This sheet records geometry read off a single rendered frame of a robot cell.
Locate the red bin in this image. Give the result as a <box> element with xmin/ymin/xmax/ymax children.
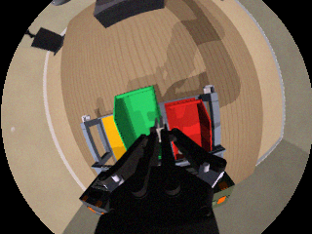
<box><xmin>165</xmin><ymin>99</ymin><xmax>212</xmax><ymax>152</ymax></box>

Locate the green bin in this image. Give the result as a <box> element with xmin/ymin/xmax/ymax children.
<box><xmin>113</xmin><ymin>86</ymin><xmax>160</xmax><ymax>150</ymax></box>

